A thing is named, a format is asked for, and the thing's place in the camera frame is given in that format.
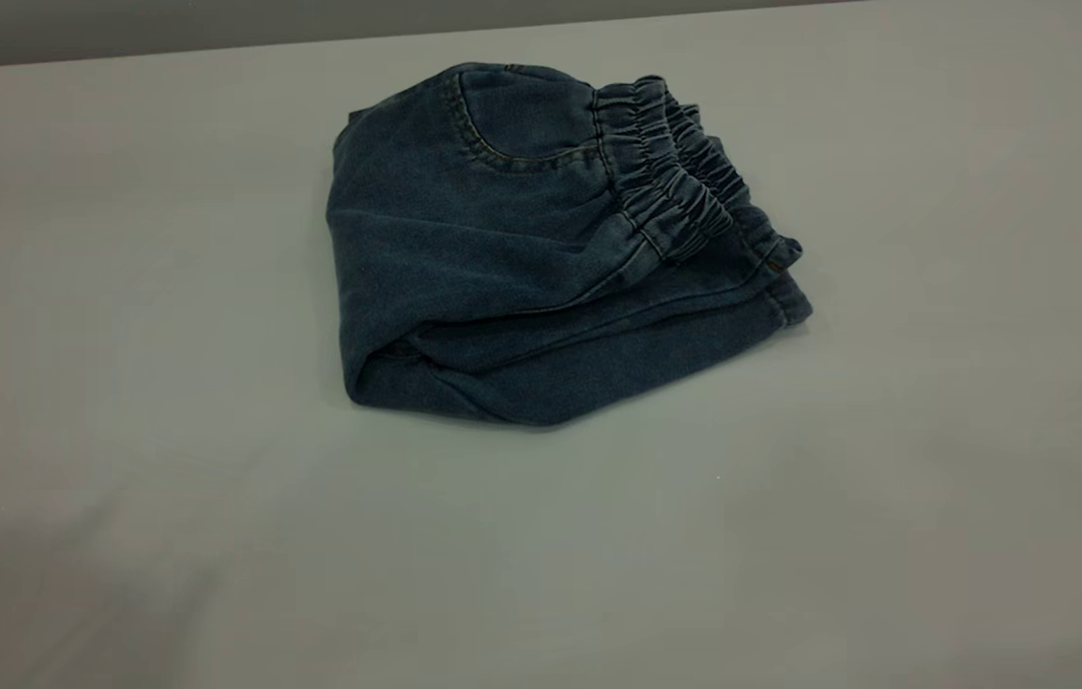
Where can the blue denim shorts basketball print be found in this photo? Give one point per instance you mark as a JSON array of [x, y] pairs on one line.
[[502, 268]]

